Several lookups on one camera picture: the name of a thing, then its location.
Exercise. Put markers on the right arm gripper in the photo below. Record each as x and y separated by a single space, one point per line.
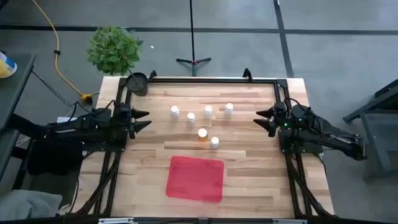
280 119

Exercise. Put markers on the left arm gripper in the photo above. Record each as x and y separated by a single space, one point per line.
123 119

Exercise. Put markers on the wide white pill bottle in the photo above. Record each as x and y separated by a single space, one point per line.
214 142

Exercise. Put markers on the orange pill bottle white cap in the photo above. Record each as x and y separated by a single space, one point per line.
202 133

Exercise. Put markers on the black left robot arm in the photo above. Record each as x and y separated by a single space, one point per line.
90 123

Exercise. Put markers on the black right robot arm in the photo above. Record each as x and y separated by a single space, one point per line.
329 130

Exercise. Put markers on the red translucent plastic basket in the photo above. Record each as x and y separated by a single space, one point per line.
194 179

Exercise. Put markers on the green potted plant black pot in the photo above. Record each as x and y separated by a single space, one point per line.
113 51

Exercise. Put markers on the white power strip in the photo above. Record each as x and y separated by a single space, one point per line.
63 119

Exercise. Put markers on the black tripod stand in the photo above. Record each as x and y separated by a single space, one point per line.
193 61

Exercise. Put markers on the black bag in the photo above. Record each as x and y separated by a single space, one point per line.
53 158

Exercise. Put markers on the dark grey metal cart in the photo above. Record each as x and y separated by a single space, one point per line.
373 130

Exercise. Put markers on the dark grey side table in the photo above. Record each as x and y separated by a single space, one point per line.
15 87

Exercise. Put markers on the grey cloth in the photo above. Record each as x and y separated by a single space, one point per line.
25 205

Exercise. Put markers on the yellow and blue container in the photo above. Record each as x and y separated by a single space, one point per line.
6 67

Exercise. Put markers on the black aluminium table frame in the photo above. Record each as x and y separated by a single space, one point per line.
217 80

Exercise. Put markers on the silver metal bracket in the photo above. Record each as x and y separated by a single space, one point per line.
289 221
115 221

